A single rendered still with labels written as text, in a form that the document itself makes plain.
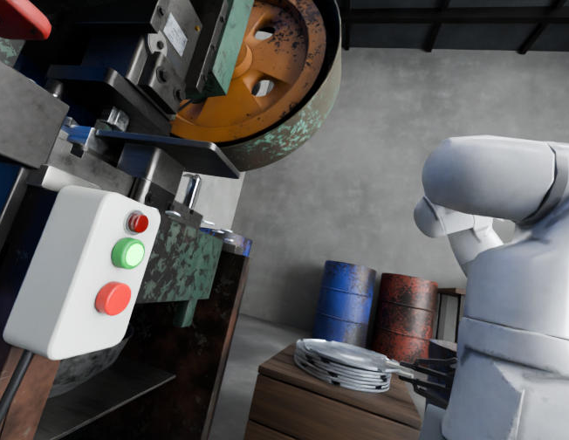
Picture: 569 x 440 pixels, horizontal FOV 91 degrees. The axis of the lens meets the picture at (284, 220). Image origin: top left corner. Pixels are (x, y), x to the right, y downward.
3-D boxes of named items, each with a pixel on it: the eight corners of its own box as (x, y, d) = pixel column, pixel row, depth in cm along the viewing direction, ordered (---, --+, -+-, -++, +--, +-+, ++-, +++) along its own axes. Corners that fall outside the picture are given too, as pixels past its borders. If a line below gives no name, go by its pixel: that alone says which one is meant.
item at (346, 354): (290, 337, 94) (291, 334, 94) (362, 347, 102) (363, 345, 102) (331, 366, 67) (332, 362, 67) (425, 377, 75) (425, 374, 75)
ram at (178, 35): (188, 123, 67) (220, 22, 72) (146, 78, 52) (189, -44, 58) (127, 118, 71) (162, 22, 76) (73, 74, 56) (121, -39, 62)
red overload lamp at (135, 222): (147, 238, 26) (154, 215, 27) (128, 234, 24) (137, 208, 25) (138, 237, 27) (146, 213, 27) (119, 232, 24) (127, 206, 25)
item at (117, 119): (127, 134, 63) (133, 119, 64) (111, 121, 58) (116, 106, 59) (116, 133, 64) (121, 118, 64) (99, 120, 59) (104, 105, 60)
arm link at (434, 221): (485, 139, 55) (453, 146, 72) (401, 177, 59) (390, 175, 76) (524, 227, 56) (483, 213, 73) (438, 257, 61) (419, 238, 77)
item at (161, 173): (226, 233, 57) (243, 172, 60) (192, 216, 44) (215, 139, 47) (126, 214, 63) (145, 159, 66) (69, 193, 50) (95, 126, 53)
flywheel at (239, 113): (311, 177, 106) (341, 22, 121) (305, 152, 87) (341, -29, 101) (150, 158, 123) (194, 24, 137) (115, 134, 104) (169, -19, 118)
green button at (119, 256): (140, 271, 26) (149, 242, 27) (117, 269, 23) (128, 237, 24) (129, 268, 26) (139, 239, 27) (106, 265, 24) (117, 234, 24)
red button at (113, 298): (126, 314, 25) (136, 284, 26) (100, 318, 23) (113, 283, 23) (115, 312, 26) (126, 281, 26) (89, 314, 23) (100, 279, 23)
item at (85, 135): (140, 180, 65) (146, 161, 66) (83, 148, 51) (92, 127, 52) (108, 175, 67) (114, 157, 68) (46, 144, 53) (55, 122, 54)
